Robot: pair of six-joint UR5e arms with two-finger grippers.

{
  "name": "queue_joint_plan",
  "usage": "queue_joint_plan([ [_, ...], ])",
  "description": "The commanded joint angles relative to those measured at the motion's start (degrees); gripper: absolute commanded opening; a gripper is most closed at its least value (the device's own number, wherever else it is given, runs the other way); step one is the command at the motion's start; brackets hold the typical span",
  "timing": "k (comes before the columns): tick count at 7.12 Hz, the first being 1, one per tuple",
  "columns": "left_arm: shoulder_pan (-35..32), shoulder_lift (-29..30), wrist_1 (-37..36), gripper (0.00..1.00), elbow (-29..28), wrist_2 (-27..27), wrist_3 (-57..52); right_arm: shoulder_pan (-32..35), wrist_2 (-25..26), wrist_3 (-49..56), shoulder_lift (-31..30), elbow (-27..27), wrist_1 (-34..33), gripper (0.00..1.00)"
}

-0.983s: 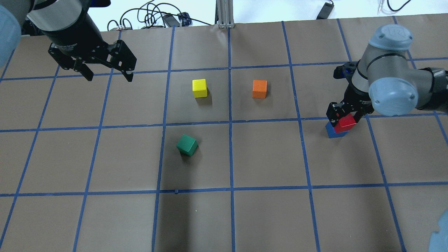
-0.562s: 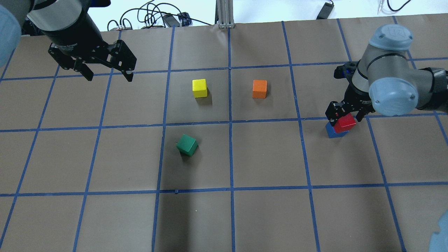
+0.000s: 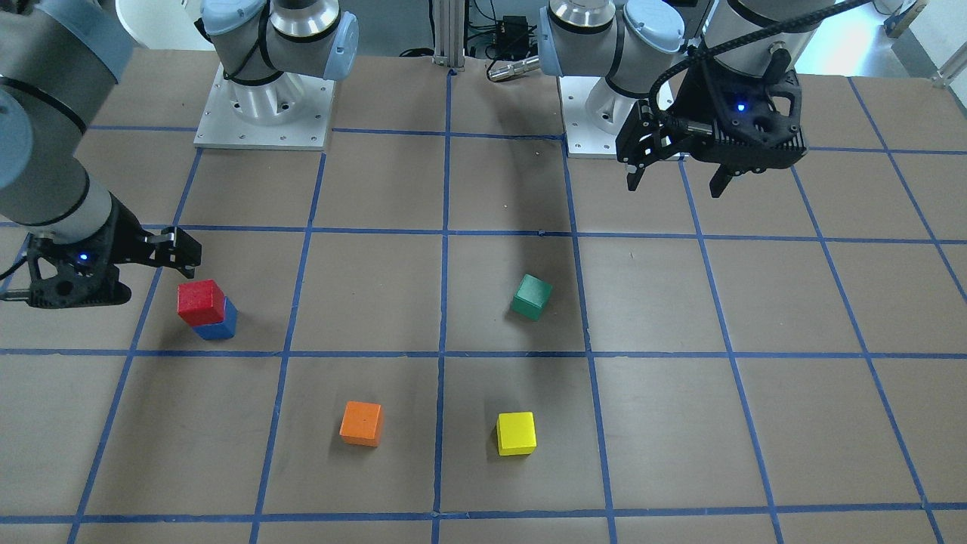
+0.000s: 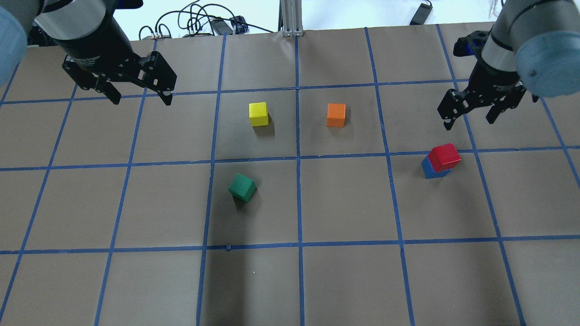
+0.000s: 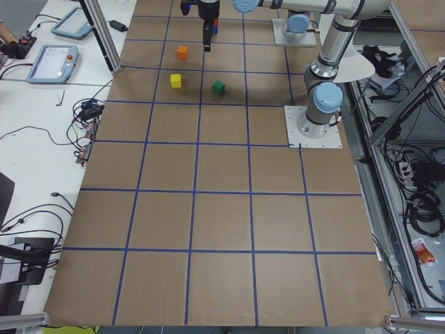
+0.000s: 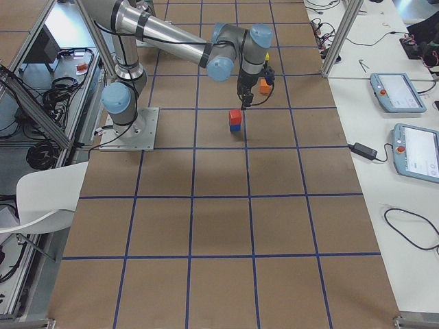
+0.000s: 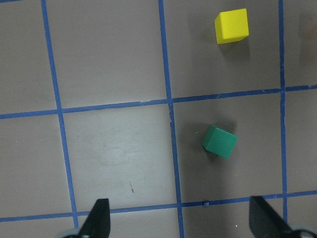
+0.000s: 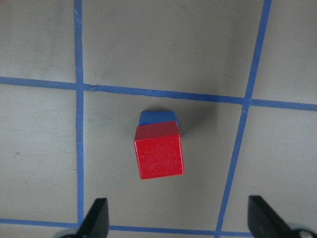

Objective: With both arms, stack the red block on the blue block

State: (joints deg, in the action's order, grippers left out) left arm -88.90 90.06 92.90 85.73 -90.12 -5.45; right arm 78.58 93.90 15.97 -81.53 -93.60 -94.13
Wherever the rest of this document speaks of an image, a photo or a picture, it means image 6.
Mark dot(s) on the orange snack packet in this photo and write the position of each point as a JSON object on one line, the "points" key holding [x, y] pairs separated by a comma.
{"points": [[82, 68]]}

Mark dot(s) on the allen key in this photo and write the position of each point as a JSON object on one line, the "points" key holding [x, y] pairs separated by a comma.
{"points": [[363, 65]]}

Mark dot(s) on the aluminium frame post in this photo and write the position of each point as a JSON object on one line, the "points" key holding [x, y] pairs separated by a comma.
{"points": [[344, 28]]}

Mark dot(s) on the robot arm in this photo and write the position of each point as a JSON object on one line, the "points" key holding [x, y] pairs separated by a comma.
{"points": [[230, 45]]}

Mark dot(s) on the near teach pendant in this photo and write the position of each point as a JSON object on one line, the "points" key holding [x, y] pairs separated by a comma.
{"points": [[415, 152]]}

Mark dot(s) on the orange block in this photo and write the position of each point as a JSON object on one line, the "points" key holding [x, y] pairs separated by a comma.
{"points": [[264, 87]]}

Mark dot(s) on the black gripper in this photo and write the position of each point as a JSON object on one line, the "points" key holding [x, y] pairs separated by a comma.
{"points": [[245, 81]]}

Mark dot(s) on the blue block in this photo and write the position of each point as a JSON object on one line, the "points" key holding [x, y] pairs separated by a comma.
{"points": [[235, 128]]}

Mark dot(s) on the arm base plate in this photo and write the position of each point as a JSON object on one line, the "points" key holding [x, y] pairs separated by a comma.
{"points": [[141, 136]]}

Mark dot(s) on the far teach pendant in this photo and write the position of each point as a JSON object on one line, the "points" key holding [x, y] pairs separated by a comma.
{"points": [[396, 93]]}

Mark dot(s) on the black power adapter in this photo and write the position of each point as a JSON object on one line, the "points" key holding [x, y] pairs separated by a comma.
{"points": [[363, 151]]}

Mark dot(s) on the red block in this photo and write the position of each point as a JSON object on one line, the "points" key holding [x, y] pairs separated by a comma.
{"points": [[234, 117]]}

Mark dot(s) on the teach pendant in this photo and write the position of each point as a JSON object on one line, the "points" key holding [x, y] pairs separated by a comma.
{"points": [[415, 152], [396, 93]]}

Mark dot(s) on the white chair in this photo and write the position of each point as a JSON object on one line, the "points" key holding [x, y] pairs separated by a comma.
{"points": [[46, 200]]}

